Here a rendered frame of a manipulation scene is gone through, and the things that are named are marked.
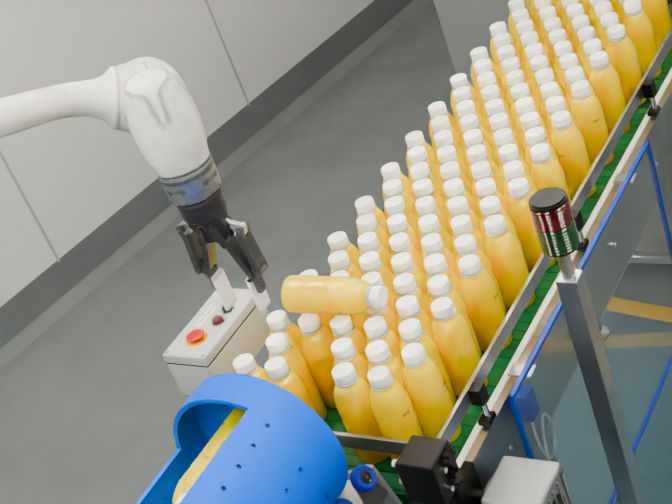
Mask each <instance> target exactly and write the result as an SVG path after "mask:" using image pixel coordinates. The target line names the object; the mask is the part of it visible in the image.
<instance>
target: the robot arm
mask: <svg viewBox="0 0 672 504"><path fill-rule="evenodd" d="M69 117H94V118H98V119H101V120H103V121H104V122H106V123H107V124H108V125H109V126H110V127H111V128H112V129H115V130H121V131H125V132H129V133H132V135H133V138H134V140H135V142H136V144H137V145H138V147H139V149H140V151H141V152H142V154H143V156H144V157H145V159H146V161H147V162H148V163H149V164H150V165H151V166H152V167H153V169H154V170H155V172H156V173H157V175H158V179H159V181H160V182H161V184H162V186H163V188H164V190H165V192H166V194H167V196H168V199H169V201H170V202H171V203H172V204H174V205H177V207H178V209H179V212H180V214H181V216H182V218H183V221H182V222H181V223H180V224H179V225H178V226H177V227H176V231H177V232H178V233H179V235H180V236H181V238H182V239H183V242H184V244H185V247H186V249H187V252H188V255H189V257H190V260H191V262H192V265H193V268H194V270H195V272H196V273H197V274H201V273H203V274H205V276H206V277H207V278H209V280H210V282H211V284H212V286H213V289H214V290H215V291H217V293H218V295H219V297H220V299H221V301H222V304H223V306H224V308H225V310H227V311H229V310H230V308H231V307H232V306H233V305H234V303H235V302H236V301H237V298H236V296H235V294H234V292H233V289H232V287H231V285H230V283H229V281H228V278H227V276H226V274H225V272H224V270H223V268H219V266H220V265H219V264H218V263H217V254H216V246H215V242H216V243H219V245H220V246H221V247H222V248H223V249H226V250H227V251H228V252H229V254H230V255H231V256H232V257H233V259H234V260H235V261H236V263H237V264H238V265H239V266H240V268H241V269H242V270H243V271H244V273H245V274H246V275H247V278H246V279H245V281H246V283H247V286H248V288H249V290H250V292H251V294H252V297H253V299H254V301H255V303H256V306H257V308H258V310H259V312H260V313H263V312H264V311H265V309H266V308H267V307H268V305H269V304H270V303H271V300H270V298H269V296H268V293H267V291H266V288H267V286H266V283H265V281H264V279H263V277H262V275H263V274H264V272H265V271H266V270H267V269H268V267H269V265H268V263H267V261H266V259H265V258H264V256H263V254H262V252H261V250H260V248H259V246H258V244H257V242H256V240H255V239H254V237H253V235H252V233H251V230H250V225H249V221H248V220H246V219H243V220H242V222H238V221H234V220H233V218H232V217H231V216H230V215H229V214H228V212H227V202H226V199H225V197H224V195H223V192H222V190H221V188H220V184H221V177H220V174H219V172H218V170H217V168H216V165H215V163H214V161H213V157H212V155H211V153H210V151H209V149H208V145H207V137H206V133H205V130H204V126H203V123H202V119H201V117H200V114H199V112H198V109H197V107H196V105H195V103H194V101H193V99H192V97H191V96H190V94H189V91H188V89H187V87H186V85H185V83H184V81H183V79H182V78H181V77H180V75H179V74H178V73H177V71H176V70H175V69H174V68H173V67H172V66H170V65H169V64H168V63H166V62H165V61H163V60H160V59H158V58H154V57H141V58H137V59H134V60H132V61H129V62H127V63H125V64H121V65H117V66H111V67H109V69H108V70H107V71H106V72H105V73H104V74H103V75H102V76H100V77H98V78H95V79H90V80H84V81H77V82H70V83H64V84H58V85H53V86H49V87H44V88H40V89H36V90H32V91H28V92H24V93H20V94H16V95H12V96H8V97H4V98H0V138H3V137H6V136H9V135H12V134H15V133H18V132H21V131H24V130H27V129H30V128H33V127H36V126H39V125H42V124H45V123H48V122H51V121H54V120H58V119H63V118H69ZM229 236H230V237H229ZM228 237H229V238H228ZM227 239H228V240H227ZM226 240H227V241H226ZM199 262H200V264H199ZM218 265H219V266H218ZM218 268H219V269H218ZM217 269H218V270H217Z"/></svg>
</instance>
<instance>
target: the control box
mask: <svg viewBox="0 0 672 504"><path fill-rule="evenodd" d="M232 289H233V288H232ZM233 292H234V294H235V296H236V298H237V301H236V302H235V303H234V305H233V309H232V310H231V311H229V312H226V313H224V312H222V309H221V308H222V306H223V304H222V301H221V299H220V297H219V295H218V293H217V291H215V292H214V293H213V294H212V296H211V297H210V298H209V299H208V300H207V302H206V303H205V304H204V305H203V306H202V308H201V309H200V310H199V311H198V313H197V314H196V315H195V316H194V317H193V319H192V320H191V321H190V322H189V323H188V325H187V326H186V327H185V328H184V329H183V331H182V332H181V333H180V334H179V335H178V337H177V338H176V339H175V340H174V342H173V343H172V344H171V345H170V346H169V348H168V349H167V350H166V351H165V352H164V354H163V357H164V359H165V361H166V362H167V364H168V367H169V369H170V370H171V372H172V374H173V376H174V378H175V380H176V382H177V384H178V386H179V388H180V390H181V392H182V394H184V395H192V393H193V392H194V391H195V389H196V388H197V387H198V386H199V385H200V384H201V383H202V382H203V381H205V380H206V379H208V378H210V377H212V376H215V375H219V374H227V373H235V374H236V371H235V369H234V367H233V361H234V359H235V358H236V357H238V356H239V355H241V354H245V353H249V354H251V355H252V356H253V357H254V358H255V357H256V355H257V354H258V353H259V351H260V350H261V349H262V347H263V346H264V345H265V342H266V339H267V338H268V337H269V333H270V330H269V326H268V323H267V321H266V318H267V316H268V315H269V313H268V311H267V308H266V309H265V311H264V312H263V313H260V312H259V310H258V308H257V306H256V303H255V301H254V299H253V297H252V294H251V292H250V290H249V289H233ZM214 303H215V305H214ZM216 304H217V305H216ZM211 306H212V307H211ZM210 309H211V311H208V310H210ZM206 312H210V313H206ZM205 315H207V317H206V316H205ZM215 315H221V316H222V317H223V321H222V322H221V323H220V324H217V325H214V324H213V323H212V318H213V317H214V316H215ZM203 316H204V317H203ZM202 317H203V318H202ZM201 318H202V319H201ZM203 319H204V320H203ZM200 320H202V321H200ZM198 322H199V323H198ZM196 324H197V325H196ZM195 329H203V330H204V332H205V334H204V336H203V337H202V338H201V340H200V341H198V342H192V343H191V342H187V340H186V336H187V334H188V333H189V332H191V331H192V330H195Z"/></svg>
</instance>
